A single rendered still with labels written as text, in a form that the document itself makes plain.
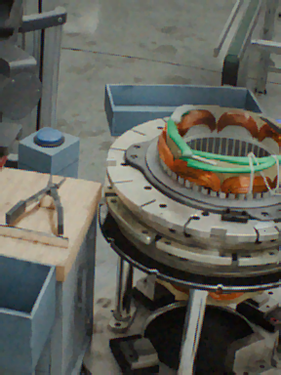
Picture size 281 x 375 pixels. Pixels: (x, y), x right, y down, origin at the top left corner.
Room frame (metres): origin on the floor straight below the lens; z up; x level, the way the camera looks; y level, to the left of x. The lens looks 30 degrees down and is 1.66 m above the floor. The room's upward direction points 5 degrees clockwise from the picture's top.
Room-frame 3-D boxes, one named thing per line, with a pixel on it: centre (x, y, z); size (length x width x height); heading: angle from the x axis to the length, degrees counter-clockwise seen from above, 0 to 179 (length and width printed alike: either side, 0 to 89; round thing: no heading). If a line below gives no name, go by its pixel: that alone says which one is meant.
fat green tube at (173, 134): (1.04, -0.05, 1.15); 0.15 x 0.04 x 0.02; 175
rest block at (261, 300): (1.12, -0.21, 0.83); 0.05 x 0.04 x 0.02; 49
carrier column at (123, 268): (1.08, 0.01, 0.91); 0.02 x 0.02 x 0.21
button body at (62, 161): (1.21, 0.14, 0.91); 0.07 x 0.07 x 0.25; 59
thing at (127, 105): (1.33, -0.07, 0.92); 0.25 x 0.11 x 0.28; 100
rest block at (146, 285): (1.15, -0.05, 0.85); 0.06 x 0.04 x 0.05; 131
